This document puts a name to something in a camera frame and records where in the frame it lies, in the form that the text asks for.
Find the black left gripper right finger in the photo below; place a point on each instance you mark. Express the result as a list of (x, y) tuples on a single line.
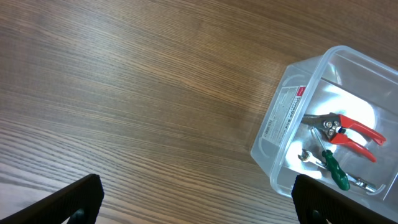
[(317, 203)]

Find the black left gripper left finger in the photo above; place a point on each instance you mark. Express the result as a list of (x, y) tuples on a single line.
[(78, 202)]

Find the green handled screwdriver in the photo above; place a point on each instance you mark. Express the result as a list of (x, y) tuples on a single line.
[(337, 174)]

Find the small metal wrench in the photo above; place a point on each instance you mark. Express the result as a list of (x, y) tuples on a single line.
[(307, 156)]

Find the red handled cutters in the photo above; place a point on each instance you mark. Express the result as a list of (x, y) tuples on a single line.
[(334, 127)]

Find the clear plastic storage container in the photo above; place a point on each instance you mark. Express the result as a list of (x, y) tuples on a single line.
[(342, 81)]

